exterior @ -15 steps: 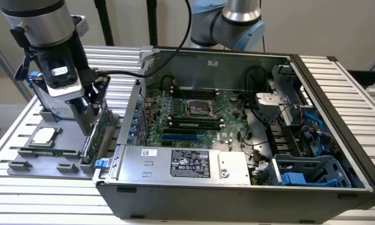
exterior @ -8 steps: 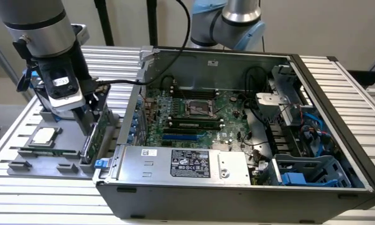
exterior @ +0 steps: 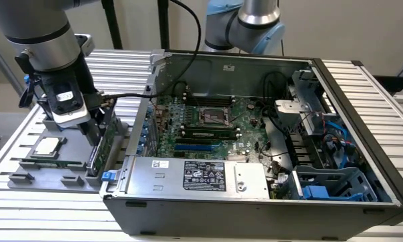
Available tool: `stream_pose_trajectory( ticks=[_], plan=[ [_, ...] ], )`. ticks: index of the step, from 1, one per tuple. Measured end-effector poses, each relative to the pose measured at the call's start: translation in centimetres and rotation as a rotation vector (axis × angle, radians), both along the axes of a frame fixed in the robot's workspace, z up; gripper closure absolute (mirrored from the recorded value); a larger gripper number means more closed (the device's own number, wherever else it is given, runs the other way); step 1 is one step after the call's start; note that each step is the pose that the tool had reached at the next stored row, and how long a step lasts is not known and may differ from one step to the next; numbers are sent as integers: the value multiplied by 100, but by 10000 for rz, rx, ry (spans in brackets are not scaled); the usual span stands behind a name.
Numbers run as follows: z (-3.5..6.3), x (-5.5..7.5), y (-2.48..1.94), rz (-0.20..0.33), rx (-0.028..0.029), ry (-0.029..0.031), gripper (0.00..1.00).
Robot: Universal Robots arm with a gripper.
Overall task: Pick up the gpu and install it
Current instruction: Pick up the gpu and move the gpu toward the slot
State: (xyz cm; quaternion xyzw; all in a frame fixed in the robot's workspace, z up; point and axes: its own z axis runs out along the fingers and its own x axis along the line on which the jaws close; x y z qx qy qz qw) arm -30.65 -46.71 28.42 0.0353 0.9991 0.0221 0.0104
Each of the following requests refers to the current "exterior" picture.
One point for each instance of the grey-blue disk bay cage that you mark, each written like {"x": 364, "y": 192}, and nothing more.
{"x": 349, "y": 181}

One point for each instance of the black graphics card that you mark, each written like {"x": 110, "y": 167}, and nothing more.
{"x": 104, "y": 151}

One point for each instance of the RAM stick with white label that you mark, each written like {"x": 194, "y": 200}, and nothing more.
{"x": 208, "y": 133}

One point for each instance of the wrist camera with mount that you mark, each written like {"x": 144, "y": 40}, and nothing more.
{"x": 67, "y": 111}

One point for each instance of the silver CPU chip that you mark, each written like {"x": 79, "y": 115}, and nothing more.
{"x": 49, "y": 146}

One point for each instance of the black box behind table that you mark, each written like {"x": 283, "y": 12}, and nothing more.
{"x": 388, "y": 84}

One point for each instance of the metal disk bay bracket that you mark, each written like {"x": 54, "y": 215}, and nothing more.
{"x": 296, "y": 106}

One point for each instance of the open black PC case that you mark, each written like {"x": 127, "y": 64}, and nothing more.
{"x": 222, "y": 216}

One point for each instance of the silver power supply unit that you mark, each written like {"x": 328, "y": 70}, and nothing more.
{"x": 175, "y": 181}

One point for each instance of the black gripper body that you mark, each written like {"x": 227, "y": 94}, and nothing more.
{"x": 91, "y": 106}

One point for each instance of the black stand pole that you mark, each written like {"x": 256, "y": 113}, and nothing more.
{"x": 163, "y": 25}
{"x": 112, "y": 25}

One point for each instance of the green RAM stick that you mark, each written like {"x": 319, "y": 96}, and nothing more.
{"x": 62, "y": 163}

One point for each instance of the green motherboard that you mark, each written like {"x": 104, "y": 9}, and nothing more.
{"x": 246, "y": 141}

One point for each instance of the grey parts rack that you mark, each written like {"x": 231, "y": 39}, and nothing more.
{"x": 51, "y": 177}

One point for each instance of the blue case latch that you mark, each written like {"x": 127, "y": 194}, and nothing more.
{"x": 108, "y": 176}

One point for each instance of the aluminium frame post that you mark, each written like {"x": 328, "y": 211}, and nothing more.
{"x": 3, "y": 65}

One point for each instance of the CPU socket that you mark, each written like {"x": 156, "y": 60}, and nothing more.
{"x": 215, "y": 116}

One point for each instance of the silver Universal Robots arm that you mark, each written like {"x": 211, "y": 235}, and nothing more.
{"x": 37, "y": 37}

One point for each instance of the small silver heatsink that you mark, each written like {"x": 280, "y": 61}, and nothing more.
{"x": 238, "y": 158}

